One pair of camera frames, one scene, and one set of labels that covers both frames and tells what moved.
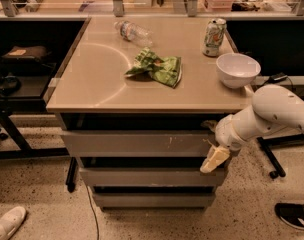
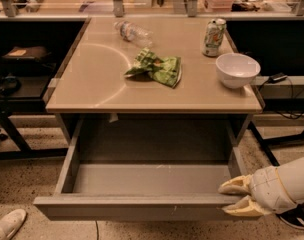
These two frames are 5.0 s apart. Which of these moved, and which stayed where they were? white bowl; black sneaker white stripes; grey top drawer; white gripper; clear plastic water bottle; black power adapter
Moved: white gripper; grey top drawer
Stayed: clear plastic water bottle; black power adapter; white bowl; black sneaker white stripes
